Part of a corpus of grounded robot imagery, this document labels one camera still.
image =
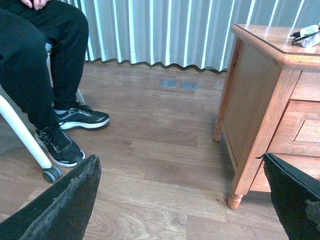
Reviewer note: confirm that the white charger with black cable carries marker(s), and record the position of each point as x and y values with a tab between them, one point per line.
307	37

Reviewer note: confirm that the seated person in black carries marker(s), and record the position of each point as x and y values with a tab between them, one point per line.
42	54

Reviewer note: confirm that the left metal floor socket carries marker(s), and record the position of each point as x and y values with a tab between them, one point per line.
168	83

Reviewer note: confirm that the right metal floor socket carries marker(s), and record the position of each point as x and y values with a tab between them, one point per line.
189	85

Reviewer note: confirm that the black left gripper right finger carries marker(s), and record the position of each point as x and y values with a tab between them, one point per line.
295	197

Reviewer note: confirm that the metal floor socket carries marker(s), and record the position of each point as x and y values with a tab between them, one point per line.
189	85
168	83

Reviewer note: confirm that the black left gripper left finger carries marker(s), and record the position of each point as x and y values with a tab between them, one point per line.
62	212

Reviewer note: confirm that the wooden nightstand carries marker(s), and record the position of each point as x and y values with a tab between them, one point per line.
270	103

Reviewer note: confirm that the black sneaker near camera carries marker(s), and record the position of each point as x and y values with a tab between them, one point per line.
62	149

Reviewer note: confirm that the black sneaker far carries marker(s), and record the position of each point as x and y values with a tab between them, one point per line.
81	116

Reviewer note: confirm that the person's hand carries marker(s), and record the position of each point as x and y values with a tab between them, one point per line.
35	4

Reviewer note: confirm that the grey pleated curtain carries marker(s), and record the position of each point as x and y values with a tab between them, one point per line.
182	32

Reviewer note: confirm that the white chair with caster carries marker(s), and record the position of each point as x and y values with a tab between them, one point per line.
10	113

